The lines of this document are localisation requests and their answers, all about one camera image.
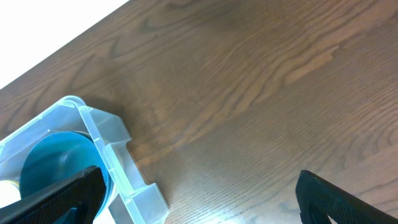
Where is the clear plastic storage container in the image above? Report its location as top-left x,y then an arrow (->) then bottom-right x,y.
1,96 -> 169,223

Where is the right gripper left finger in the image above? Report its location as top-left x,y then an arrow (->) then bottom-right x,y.
1,166 -> 106,223

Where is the white small bowl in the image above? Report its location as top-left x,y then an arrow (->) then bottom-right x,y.
0,180 -> 21,208

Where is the dark blue bowl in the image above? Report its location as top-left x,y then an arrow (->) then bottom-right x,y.
19,131 -> 111,212

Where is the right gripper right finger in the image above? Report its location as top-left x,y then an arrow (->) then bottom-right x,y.
295,170 -> 397,224

